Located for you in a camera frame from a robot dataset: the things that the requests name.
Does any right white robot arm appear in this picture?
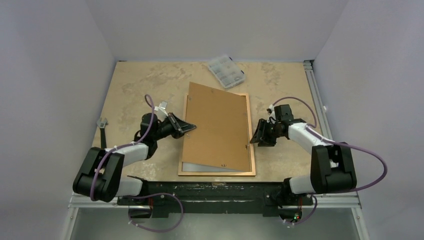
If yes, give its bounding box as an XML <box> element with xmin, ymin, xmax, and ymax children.
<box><xmin>250</xmin><ymin>104</ymin><xmax>357</xmax><ymax>204</ymax></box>

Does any aluminium rail frame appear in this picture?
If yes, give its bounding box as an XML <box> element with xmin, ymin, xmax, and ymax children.
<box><xmin>66</xmin><ymin>59</ymin><xmax>370</xmax><ymax>240</ymax></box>

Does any brown frame backing board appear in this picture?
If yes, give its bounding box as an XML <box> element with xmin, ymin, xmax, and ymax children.
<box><xmin>182</xmin><ymin>82</ymin><xmax>252</xmax><ymax>172</ymax></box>

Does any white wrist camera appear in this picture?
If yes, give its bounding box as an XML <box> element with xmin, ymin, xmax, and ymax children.
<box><xmin>154</xmin><ymin>101</ymin><xmax>168</xmax><ymax>120</ymax></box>
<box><xmin>266</xmin><ymin>104</ymin><xmax>277</xmax><ymax>124</ymax></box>

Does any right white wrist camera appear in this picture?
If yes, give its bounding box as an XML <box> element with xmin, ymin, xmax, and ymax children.
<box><xmin>266</xmin><ymin>104</ymin><xmax>277</xmax><ymax>124</ymax></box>

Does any wooden picture frame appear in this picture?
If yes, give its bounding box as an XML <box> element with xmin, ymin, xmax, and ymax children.
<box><xmin>177</xmin><ymin>93</ymin><xmax>257</xmax><ymax>177</ymax></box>

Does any clear plastic organizer box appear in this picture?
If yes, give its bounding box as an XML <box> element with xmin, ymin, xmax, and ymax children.
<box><xmin>207</xmin><ymin>55</ymin><xmax>246</xmax><ymax>89</ymax></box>

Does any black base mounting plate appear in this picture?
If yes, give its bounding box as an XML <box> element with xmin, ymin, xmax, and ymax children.
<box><xmin>117</xmin><ymin>181</ymin><xmax>313</xmax><ymax>218</ymax></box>

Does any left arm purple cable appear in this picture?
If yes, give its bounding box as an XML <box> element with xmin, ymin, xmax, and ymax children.
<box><xmin>90</xmin><ymin>94</ymin><xmax>156</xmax><ymax>202</ymax></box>

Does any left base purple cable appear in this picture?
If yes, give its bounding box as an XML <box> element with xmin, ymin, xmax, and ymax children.
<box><xmin>127</xmin><ymin>192</ymin><xmax>185</xmax><ymax>233</ymax></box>

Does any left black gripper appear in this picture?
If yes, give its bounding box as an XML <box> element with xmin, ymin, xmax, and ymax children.
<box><xmin>152</xmin><ymin>112</ymin><xmax>196</xmax><ymax>141</ymax></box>

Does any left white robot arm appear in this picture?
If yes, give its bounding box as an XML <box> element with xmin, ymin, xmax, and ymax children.
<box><xmin>72</xmin><ymin>112</ymin><xmax>196</xmax><ymax>205</ymax></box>

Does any landscape photo print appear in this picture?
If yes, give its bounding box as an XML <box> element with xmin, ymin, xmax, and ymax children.
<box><xmin>182</xmin><ymin>162</ymin><xmax>240</xmax><ymax>172</ymax></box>

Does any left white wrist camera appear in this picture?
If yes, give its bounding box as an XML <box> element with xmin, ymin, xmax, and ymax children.
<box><xmin>154</xmin><ymin>101</ymin><xmax>168</xmax><ymax>120</ymax></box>

